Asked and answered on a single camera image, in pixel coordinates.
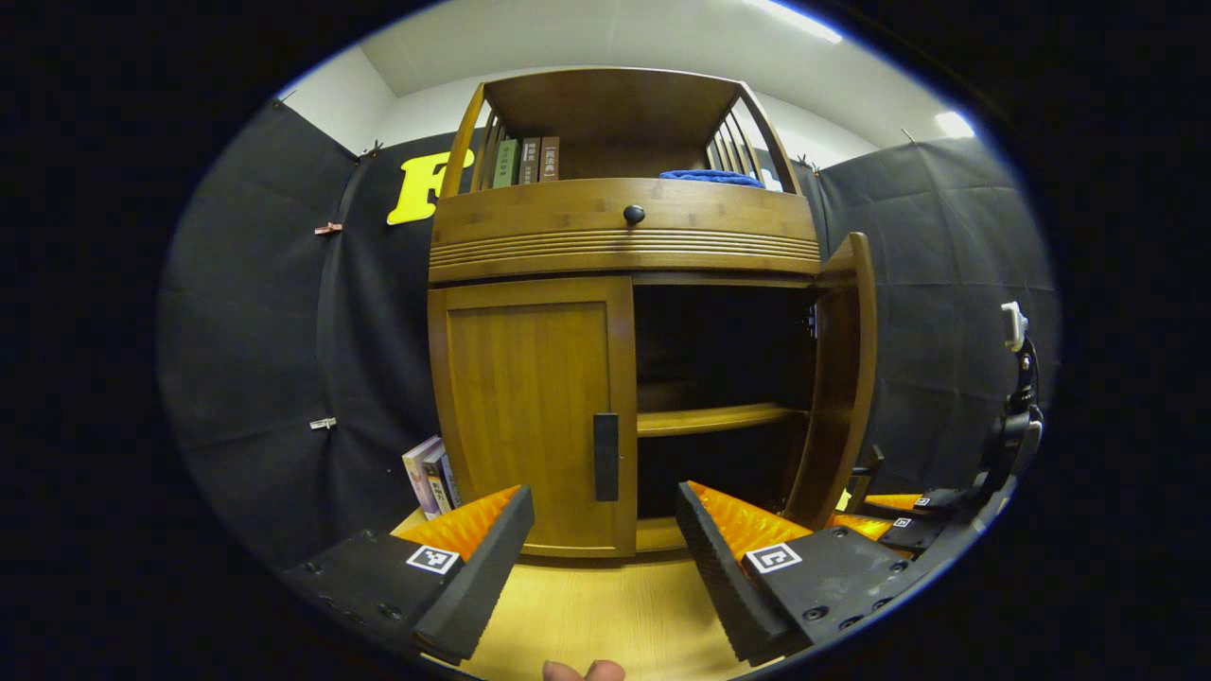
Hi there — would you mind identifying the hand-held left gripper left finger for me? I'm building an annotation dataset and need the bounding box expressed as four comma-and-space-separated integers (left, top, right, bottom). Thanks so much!
282, 485, 535, 666

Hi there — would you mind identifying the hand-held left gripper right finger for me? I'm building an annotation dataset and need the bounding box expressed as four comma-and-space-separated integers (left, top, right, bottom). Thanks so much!
676, 480, 916, 667

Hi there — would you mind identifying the wooden shoe cabinet door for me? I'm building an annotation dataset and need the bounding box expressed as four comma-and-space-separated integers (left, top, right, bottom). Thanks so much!
428, 276, 638, 559
785, 233, 879, 531

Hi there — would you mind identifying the wooden double-door shoe cabinet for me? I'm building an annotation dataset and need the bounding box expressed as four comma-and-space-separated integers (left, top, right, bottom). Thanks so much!
428, 66, 824, 559

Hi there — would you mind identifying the wooden cabinet drawer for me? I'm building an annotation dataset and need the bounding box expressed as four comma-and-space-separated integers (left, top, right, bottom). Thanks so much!
428, 178, 822, 285

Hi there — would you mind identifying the dark book yellow print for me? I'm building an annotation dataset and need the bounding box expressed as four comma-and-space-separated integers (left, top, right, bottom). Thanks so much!
423, 452, 453, 516

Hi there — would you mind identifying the wooden inner shelf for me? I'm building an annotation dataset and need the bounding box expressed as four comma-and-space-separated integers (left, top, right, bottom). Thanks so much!
637, 403, 806, 438

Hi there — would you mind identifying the black backdrop cloth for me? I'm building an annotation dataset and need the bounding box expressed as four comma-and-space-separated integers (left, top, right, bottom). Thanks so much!
156, 95, 1061, 568

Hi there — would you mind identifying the blue folded cloth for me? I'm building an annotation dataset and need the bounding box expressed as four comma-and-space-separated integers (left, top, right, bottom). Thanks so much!
659, 169, 765, 189

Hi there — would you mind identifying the long ceiling light panel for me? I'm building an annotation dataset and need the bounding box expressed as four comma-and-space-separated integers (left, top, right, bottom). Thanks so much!
747, 0, 844, 45

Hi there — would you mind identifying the black door handle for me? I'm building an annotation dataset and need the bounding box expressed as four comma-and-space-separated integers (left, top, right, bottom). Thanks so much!
593, 413, 620, 502
851, 445, 886, 502

